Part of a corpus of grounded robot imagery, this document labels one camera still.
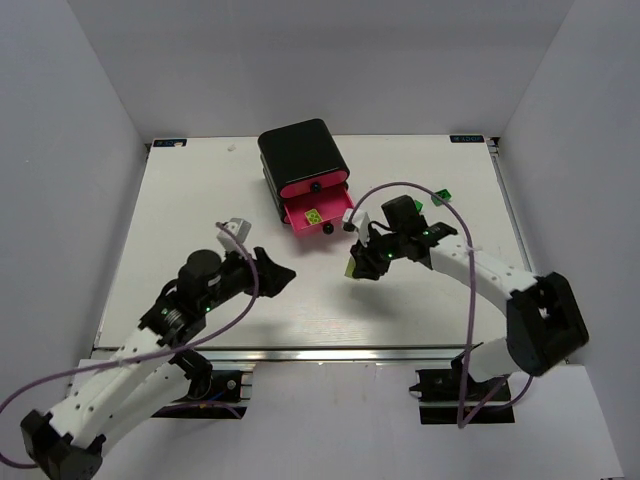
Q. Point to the black drawer cabinet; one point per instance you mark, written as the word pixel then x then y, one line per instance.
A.
pixel 298 151

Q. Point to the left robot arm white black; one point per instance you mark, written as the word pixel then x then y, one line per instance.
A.
pixel 153 368

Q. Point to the yellow-green lego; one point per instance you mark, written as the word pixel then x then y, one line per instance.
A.
pixel 313 217

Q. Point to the left blue corner label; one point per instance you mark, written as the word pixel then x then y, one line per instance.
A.
pixel 169 143

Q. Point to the pink top drawer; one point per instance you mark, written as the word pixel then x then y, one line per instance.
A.
pixel 313 184

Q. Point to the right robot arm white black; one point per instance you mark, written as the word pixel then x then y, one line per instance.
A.
pixel 544 324

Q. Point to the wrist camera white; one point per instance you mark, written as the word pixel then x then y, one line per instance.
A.
pixel 357 220
pixel 232 234

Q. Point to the aluminium front rail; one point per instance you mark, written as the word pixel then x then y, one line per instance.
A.
pixel 336 354

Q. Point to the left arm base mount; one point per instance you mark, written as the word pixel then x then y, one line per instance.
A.
pixel 212 394

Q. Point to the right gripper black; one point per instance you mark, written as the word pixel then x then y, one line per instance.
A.
pixel 373 253

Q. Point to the right blue corner label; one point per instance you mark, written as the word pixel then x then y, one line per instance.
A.
pixel 463 139

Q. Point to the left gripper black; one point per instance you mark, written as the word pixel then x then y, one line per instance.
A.
pixel 257 275

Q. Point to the blue corner label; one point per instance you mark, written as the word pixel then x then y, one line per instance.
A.
pixel 463 139
pixel 169 143

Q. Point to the yellow-green lego brick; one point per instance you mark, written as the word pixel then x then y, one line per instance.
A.
pixel 349 271

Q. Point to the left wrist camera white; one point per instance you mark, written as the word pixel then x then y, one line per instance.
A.
pixel 232 234

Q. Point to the green square lego brick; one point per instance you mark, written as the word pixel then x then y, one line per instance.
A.
pixel 441 197

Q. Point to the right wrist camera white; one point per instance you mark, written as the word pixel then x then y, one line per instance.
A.
pixel 357 220

